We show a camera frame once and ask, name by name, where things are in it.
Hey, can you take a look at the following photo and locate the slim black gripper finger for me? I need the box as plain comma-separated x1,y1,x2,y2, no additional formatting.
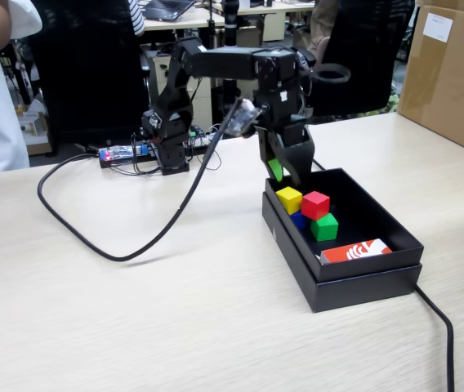
255,126,286,183

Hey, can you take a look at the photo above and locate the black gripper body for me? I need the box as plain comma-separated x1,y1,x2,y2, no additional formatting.
252,83,311,136

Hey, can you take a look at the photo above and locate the broad black gripper finger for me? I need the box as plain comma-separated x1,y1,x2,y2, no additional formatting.
283,127,315,189

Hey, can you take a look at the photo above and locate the yellow wooden cube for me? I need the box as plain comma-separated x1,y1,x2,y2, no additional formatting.
275,186,303,216

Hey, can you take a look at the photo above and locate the red wooden cube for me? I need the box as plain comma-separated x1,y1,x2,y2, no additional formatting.
300,190,331,221

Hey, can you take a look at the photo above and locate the blue wooden cube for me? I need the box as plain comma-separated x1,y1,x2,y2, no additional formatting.
288,210,309,232

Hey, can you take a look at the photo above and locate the green wooden cube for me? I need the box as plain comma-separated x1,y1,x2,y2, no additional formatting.
310,212,340,242

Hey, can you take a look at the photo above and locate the black open box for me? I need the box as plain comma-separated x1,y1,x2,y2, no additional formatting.
261,190,423,314

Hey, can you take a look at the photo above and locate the small white wooden box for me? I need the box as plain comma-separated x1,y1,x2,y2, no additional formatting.
17,109,51,156

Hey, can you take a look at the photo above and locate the seated person in shorts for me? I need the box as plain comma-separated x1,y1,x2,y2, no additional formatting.
308,0,339,63

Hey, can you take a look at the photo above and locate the black vertical pole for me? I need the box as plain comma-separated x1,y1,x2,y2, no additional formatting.
220,0,242,122

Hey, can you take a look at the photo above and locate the orange and white matchbox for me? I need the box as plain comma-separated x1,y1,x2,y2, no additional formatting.
315,238,392,265

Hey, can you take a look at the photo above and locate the black office chair with armrest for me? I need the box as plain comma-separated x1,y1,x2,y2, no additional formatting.
297,0,415,123

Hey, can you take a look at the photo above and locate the beige drawer cabinet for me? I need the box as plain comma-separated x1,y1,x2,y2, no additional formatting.
145,47,216,127

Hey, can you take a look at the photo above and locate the beige office desk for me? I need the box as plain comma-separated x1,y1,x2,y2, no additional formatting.
141,0,317,42

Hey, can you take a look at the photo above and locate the open black laptop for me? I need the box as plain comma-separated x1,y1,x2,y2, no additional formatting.
141,0,197,22

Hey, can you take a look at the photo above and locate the controller board with red light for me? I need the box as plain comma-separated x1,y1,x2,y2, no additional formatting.
98,143,154,169

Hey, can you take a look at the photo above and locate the person in striped shirt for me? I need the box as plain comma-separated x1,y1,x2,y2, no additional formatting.
127,0,146,38

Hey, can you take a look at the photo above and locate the brown cardboard carton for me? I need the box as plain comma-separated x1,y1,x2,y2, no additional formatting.
396,0,464,163

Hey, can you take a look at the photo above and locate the wide black office chair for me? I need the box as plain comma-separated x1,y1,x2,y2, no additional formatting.
29,0,151,158

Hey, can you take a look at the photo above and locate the small camera circuit board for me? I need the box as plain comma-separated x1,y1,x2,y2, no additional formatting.
225,97,264,138

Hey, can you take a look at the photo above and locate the thin black wire bundle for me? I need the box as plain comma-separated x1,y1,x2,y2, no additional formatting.
295,47,352,119

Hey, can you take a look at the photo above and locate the thick black camera cable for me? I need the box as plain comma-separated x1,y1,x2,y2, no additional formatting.
37,100,243,263

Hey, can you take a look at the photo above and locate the thick black table cable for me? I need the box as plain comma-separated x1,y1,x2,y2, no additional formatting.
311,158,456,392

